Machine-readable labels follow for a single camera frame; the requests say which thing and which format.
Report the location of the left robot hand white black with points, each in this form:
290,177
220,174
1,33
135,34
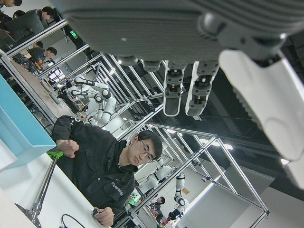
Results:
147,28

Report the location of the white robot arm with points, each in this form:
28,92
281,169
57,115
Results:
179,187

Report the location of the green exit sign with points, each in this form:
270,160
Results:
73,34

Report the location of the white humanoid robot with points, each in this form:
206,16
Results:
108,107
152,183

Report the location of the background person dark clothes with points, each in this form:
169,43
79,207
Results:
40,53
46,14
158,206

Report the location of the grey monitor back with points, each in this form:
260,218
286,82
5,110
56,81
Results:
22,25

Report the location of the person in black jacket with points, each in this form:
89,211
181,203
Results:
99,161

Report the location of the deep light blue bin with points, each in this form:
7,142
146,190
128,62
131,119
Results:
19,128

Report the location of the metal pole green tip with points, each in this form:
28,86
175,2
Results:
46,175

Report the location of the aluminium frame cage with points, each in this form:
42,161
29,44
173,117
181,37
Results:
228,183

